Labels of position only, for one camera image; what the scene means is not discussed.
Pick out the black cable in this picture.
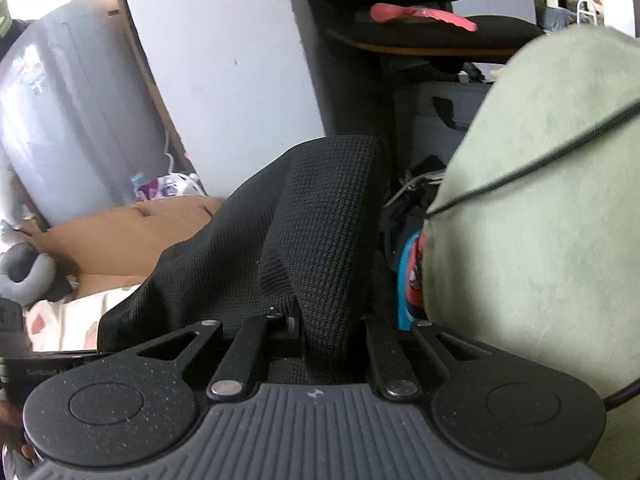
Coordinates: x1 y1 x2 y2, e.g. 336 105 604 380
427 102 640 411

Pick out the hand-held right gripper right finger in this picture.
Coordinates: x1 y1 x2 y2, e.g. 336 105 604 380
362 315 493 403

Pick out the teal printed cloth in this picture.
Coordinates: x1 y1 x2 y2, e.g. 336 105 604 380
397 232 428 331

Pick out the person's left hand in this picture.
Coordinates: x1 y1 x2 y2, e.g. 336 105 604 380
0 400 33 461

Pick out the pink cloth strip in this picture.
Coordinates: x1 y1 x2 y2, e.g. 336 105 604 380
370 2 478 33

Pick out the grey round tank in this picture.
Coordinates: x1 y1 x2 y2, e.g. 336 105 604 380
0 2 176 226

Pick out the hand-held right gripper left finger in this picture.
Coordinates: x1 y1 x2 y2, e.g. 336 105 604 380
137 305 303 403

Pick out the purple printed plastic bag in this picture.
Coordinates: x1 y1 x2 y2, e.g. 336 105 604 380
130 172 206 203

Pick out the grey storage bin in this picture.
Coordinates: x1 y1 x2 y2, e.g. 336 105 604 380
395 80 496 161

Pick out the pale green cloth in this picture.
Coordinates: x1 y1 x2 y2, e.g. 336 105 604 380
422 25 640 476

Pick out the grey neck pillow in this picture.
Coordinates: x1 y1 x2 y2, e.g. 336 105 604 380
0 242 56 306

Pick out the brown cardboard box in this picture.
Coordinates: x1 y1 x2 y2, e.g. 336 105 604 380
20 0 226 303

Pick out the black office chair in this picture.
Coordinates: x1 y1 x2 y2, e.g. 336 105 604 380
297 0 546 136

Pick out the black waffle-knit garment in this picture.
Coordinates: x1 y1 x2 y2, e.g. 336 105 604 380
97 135 391 386

